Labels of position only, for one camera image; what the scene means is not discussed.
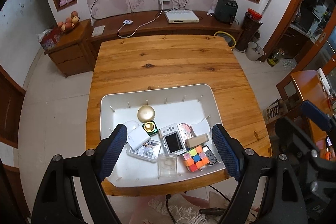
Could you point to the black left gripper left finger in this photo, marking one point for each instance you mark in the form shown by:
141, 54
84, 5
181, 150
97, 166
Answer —
56, 200

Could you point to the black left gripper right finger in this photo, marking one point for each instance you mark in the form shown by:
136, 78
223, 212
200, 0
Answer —
282, 200

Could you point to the beige wedge block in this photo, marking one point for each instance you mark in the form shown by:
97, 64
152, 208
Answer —
196, 141

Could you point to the clear bottle black cap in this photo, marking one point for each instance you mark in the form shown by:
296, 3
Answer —
167, 165

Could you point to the white digital camera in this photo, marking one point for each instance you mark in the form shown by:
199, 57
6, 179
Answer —
172, 140

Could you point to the white power adapter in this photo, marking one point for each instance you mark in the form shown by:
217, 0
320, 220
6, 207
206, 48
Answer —
137, 138

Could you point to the green gold perfume bottle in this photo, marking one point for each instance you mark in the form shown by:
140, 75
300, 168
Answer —
150, 128

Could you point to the round gold compact case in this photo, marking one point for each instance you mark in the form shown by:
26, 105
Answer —
145, 113

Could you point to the black car key fob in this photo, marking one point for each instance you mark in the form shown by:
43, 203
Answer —
212, 158

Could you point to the colourful rubik cube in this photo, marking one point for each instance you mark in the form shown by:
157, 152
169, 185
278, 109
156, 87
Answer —
195, 159

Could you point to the pink round item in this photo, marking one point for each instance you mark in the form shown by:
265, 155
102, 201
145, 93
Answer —
186, 131

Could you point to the blue right gripper tip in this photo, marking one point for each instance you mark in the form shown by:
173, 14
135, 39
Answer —
321, 119

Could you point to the clear plastic card box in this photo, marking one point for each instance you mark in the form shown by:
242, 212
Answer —
149, 151

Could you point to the white round lid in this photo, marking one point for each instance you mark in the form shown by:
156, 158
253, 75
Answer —
131, 125

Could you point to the white bucket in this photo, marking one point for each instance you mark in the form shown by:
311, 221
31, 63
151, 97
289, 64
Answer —
254, 51

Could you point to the yellow rimmed basket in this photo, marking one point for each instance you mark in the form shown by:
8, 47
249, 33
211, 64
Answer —
231, 41

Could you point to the dark vase red top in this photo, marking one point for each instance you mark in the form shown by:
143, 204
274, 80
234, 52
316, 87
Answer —
251, 23

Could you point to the wooden side cabinet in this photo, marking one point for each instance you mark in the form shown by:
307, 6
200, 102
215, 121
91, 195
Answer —
72, 54

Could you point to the white set-top box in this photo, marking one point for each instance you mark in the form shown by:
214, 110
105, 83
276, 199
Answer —
181, 16

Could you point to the red tissue box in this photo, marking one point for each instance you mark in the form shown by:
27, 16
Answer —
49, 38

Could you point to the long wooden tv console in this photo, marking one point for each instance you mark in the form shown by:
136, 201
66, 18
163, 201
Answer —
126, 24

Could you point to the white paper card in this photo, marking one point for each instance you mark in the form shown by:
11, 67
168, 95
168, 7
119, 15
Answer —
97, 31

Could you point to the pile of peaches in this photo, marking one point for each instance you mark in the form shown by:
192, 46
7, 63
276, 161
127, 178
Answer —
70, 23

